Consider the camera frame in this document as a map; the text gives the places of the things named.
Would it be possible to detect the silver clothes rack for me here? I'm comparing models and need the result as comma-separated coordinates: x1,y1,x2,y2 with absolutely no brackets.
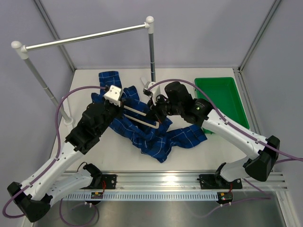
10,15,157,126

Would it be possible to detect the blue plaid shirt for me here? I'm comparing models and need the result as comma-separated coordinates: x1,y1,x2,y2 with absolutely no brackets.
91,71,207,163

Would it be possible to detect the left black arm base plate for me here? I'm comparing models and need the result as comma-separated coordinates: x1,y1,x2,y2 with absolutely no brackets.
96,174,117,190

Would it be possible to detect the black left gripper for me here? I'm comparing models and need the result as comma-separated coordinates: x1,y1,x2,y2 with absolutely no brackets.
96,96,126,136

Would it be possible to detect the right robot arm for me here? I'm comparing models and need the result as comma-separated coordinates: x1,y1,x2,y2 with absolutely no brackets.
143,79,280,189

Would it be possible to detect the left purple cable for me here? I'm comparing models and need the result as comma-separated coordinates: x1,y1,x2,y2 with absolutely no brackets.
2,85,108,225

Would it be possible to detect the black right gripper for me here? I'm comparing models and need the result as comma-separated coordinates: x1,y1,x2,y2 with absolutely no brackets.
146,93,183,123

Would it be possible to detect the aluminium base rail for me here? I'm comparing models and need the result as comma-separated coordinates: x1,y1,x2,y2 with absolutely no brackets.
59,171,288,192

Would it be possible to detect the white slotted cable duct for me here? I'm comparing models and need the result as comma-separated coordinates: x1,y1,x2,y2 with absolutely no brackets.
63,192,218,201

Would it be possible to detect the green plastic tray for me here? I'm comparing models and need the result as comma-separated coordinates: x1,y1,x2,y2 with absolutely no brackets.
195,77,250,129

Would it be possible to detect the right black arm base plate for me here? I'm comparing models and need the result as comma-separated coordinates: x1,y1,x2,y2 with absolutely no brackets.
198,174,243,189

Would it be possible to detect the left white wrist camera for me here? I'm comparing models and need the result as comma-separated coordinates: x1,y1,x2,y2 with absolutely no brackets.
103,85,123,107

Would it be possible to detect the white hanger with metal hook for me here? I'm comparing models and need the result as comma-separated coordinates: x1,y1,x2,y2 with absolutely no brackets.
120,104,161,130

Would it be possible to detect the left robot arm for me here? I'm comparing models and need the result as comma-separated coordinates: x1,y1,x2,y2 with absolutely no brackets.
7,101,123,223

